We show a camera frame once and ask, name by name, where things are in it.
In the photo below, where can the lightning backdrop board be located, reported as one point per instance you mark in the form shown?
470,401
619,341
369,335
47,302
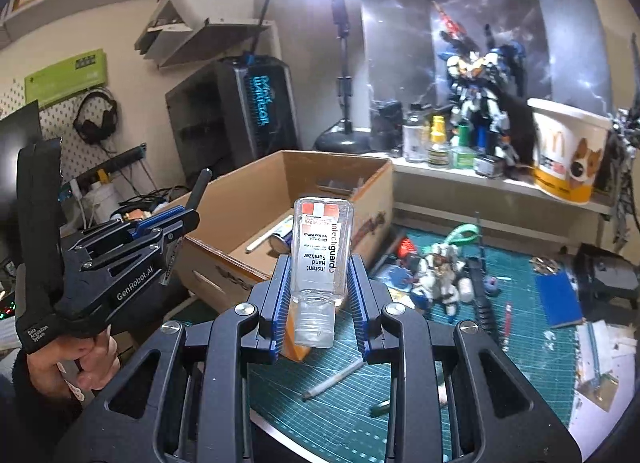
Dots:
547,49

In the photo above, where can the white grey robot model lying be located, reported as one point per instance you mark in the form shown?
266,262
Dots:
434,277

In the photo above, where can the black computer tower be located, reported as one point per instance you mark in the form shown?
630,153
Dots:
230,113

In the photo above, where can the cardboard box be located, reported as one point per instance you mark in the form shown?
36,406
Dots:
239,208

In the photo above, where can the green box on wall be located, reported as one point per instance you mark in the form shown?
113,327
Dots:
60,81

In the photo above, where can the red handled file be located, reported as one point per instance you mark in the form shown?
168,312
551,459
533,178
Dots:
507,322

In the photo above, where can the black desk lamp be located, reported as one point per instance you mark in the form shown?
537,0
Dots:
345,42

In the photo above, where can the left hand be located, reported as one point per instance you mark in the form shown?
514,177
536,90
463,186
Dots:
95,359

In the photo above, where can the McDonald's paper bucket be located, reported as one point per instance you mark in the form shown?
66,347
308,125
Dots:
570,149

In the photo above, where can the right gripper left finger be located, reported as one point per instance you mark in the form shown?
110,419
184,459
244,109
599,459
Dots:
183,396

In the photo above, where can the blue notebook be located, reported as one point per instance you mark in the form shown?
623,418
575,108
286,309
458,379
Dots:
559,300

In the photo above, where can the black hair brush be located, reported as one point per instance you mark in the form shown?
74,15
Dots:
482,292

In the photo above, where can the white printer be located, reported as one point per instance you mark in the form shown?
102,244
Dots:
185,31

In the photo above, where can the black box on desk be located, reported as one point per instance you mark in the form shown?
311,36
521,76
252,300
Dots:
602,275

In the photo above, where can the blue white robot model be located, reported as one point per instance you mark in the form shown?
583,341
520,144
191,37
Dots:
479,81

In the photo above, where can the white pen tube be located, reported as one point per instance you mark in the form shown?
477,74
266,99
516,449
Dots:
278,237

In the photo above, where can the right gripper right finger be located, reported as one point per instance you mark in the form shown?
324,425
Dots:
495,414

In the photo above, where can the clear hand sanitizer bottle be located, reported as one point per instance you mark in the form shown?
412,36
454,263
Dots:
321,244

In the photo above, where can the green cutting mat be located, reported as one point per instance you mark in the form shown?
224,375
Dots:
336,406

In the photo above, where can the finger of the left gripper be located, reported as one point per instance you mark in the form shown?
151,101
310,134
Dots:
133,235

